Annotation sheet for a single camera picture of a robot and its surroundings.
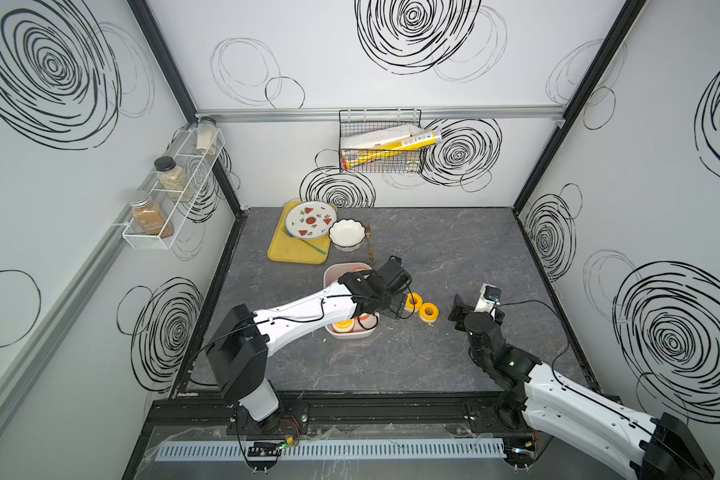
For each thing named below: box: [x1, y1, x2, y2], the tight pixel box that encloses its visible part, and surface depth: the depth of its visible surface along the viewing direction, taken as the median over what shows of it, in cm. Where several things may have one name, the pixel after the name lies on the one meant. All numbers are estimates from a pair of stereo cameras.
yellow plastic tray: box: [267, 201, 332, 264], surface depth 111 cm
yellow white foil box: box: [341, 125, 443, 169], surface depth 88 cm
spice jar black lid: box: [154, 156, 196, 203], surface depth 72 cm
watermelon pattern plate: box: [286, 201, 338, 240], surface depth 118 cm
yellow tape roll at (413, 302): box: [404, 292, 423, 313], surface depth 94 cm
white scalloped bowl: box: [328, 218, 366, 252], surface depth 114 cm
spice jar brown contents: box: [129, 196, 174, 238], surface depth 64 cm
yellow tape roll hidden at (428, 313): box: [418, 302, 439, 326], surface depth 92 cm
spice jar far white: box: [196, 116, 217, 155], surface depth 88 cm
